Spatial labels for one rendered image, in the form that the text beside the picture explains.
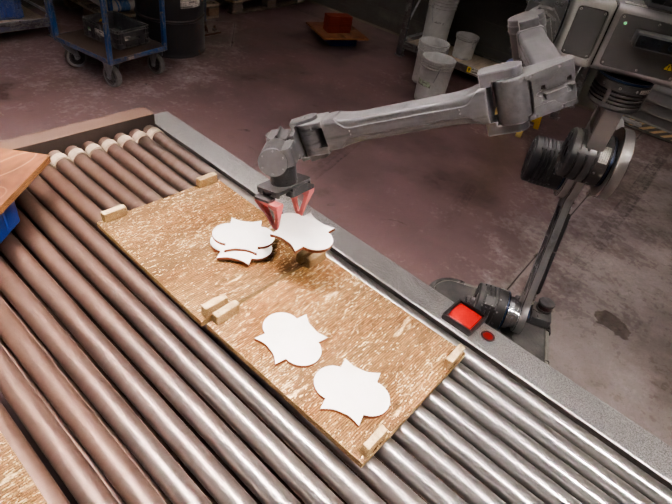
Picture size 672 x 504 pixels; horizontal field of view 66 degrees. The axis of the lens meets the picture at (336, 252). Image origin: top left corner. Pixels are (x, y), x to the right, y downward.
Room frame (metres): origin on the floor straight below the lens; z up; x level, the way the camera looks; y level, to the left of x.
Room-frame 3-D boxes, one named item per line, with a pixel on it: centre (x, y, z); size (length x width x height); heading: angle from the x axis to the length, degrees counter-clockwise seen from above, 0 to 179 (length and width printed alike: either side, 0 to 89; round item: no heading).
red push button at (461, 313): (0.86, -0.32, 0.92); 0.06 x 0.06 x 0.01; 55
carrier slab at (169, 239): (0.95, 0.30, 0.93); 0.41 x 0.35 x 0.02; 54
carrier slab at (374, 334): (0.71, -0.04, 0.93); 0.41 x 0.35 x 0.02; 56
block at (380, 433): (0.49, -0.13, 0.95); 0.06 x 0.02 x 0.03; 146
